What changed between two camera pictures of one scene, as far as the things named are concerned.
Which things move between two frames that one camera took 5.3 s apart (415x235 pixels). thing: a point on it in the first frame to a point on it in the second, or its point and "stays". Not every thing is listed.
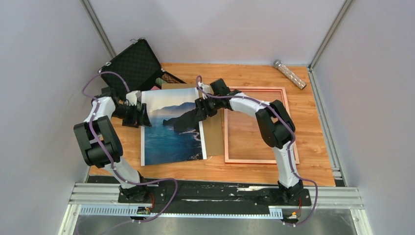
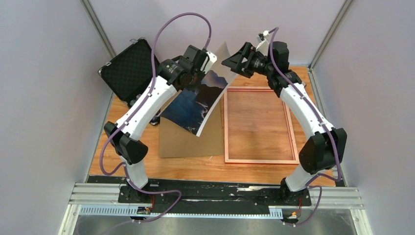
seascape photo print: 175,135 to 193,107
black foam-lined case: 139,67 stays
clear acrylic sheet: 246,141 stays
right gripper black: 201,114 to 234,62
